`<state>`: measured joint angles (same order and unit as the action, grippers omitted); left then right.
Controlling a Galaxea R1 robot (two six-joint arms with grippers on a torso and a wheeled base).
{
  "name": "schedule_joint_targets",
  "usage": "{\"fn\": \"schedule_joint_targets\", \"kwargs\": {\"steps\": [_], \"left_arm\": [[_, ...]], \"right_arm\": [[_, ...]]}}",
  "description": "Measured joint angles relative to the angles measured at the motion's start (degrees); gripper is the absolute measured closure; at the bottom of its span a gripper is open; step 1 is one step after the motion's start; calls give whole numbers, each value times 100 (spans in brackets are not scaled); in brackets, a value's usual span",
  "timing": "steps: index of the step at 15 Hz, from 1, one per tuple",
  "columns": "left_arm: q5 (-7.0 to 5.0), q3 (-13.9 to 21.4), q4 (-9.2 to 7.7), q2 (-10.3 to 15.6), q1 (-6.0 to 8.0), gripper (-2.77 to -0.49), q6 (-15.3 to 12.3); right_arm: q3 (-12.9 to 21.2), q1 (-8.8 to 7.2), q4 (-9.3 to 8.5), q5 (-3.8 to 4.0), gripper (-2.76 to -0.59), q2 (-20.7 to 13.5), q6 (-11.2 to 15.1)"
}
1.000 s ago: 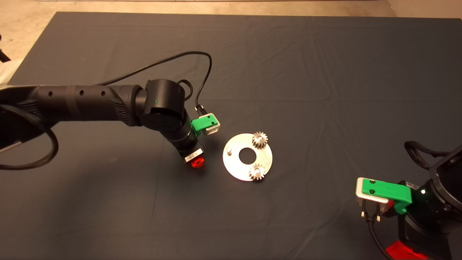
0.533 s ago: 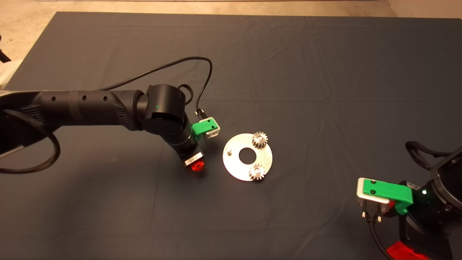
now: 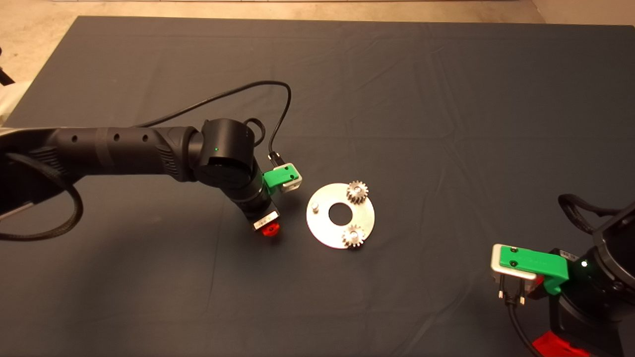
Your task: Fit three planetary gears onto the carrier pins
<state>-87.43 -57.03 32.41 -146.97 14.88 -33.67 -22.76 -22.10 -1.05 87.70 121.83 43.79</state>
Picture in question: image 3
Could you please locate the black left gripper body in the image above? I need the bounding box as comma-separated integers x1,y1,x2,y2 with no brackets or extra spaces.
232,183,281,233

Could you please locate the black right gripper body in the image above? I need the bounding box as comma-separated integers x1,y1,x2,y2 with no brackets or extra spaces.
549,247,635,357

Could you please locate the small steel planetary gear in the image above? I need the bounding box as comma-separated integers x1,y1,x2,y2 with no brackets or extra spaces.
342,224,367,249
345,180,369,204

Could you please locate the round metal carrier plate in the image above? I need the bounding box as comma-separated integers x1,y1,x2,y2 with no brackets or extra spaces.
306,182,376,249

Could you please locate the dark grey table cloth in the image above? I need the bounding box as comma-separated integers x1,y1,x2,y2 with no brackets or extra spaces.
0,15,635,357

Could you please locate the green right camera mount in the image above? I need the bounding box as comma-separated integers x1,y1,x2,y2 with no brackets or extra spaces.
499,246,570,296

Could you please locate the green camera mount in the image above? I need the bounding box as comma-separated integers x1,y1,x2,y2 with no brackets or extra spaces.
263,166,301,196
499,246,570,296

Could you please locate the green left camera mount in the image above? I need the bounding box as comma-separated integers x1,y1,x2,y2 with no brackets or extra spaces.
263,166,301,196

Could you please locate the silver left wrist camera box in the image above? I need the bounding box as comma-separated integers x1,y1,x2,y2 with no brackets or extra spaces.
280,163,304,193

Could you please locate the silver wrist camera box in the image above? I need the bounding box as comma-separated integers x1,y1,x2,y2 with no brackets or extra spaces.
280,163,304,193
491,243,538,281

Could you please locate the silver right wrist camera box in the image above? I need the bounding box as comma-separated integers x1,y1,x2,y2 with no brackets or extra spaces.
491,243,538,281

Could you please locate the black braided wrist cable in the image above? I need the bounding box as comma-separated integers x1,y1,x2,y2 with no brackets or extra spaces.
558,193,621,235
243,117,267,148

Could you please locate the black braided cable sleeve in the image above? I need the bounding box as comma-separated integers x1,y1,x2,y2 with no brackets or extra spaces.
0,152,84,242

